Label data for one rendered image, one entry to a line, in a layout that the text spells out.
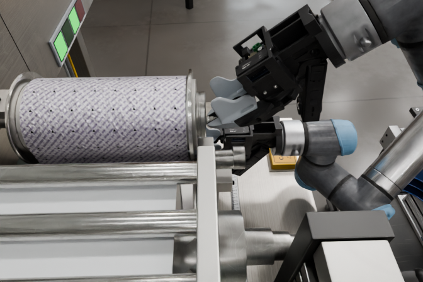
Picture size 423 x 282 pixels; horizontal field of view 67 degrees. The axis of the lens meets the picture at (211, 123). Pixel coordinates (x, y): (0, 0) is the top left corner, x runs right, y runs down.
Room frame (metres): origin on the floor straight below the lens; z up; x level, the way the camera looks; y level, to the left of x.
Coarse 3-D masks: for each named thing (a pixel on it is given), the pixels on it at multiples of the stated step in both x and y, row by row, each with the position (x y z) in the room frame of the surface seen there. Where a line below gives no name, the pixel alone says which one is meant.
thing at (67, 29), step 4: (68, 20) 0.74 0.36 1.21; (64, 24) 0.71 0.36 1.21; (68, 24) 0.73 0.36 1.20; (64, 28) 0.70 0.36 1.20; (68, 28) 0.72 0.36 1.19; (64, 32) 0.69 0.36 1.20; (68, 32) 0.71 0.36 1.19; (68, 36) 0.71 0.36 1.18; (72, 36) 0.73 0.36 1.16; (68, 40) 0.70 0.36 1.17; (68, 44) 0.69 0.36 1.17
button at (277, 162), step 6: (270, 150) 0.54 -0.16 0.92; (270, 156) 0.53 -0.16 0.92; (276, 156) 0.52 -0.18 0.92; (282, 156) 0.52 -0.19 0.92; (288, 156) 0.52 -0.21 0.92; (294, 156) 0.52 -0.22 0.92; (270, 162) 0.51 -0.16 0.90; (276, 162) 0.50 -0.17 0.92; (282, 162) 0.50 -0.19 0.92; (288, 162) 0.50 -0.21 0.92; (294, 162) 0.50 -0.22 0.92; (276, 168) 0.49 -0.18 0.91; (282, 168) 0.49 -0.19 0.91; (288, 168) 0.49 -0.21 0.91; (294, 168) 0.49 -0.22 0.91
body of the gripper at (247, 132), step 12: (276, 120) 0.43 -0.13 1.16; (228, 132) 0.40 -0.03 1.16; (240, 132) 0.40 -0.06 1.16; (252, 132) 0.41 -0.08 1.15; (264, 132) 0.42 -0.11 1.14; (276, 132) 0.41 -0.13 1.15; (228, 144) 0.39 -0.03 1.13; (240, 144) 0.39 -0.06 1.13; (252, 144) 0.41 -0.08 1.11; (264, 144) 0.41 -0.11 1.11; (276, 144) 0.40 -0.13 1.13
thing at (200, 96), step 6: (198, 96) 0.37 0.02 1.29; (204, 96) 0.36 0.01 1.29; (198, 102) 0.35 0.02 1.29; (204, 102) 0.35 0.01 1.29; (198, 108) 0.34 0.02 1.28; (204, 108) 0.34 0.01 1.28; (198, 114) 0.34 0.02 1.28; (204, 114) 0.34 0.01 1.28; (198, 120) 0.33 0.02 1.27; (204, 120) 0.33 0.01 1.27; (198, 126) 0.33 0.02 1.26; (204, 126) 0.33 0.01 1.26; (198, 132) 0.32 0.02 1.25; (204, 132) 0.32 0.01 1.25
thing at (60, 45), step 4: (60, 32) 0.68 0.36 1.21; (60, 36) 0.67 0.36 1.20; (56, 40) 0.64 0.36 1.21; (60, 40) 0.66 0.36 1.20; (56, 44) 0.63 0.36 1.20; (60, 44) 0.65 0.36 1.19; (64, 44) 0.67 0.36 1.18; (60, 48) 0.65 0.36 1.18; (64, 48) 0.66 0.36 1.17; (60, 52) 0.64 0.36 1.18; (64, 52) 0.66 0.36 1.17; (60, 56) 0.63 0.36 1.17
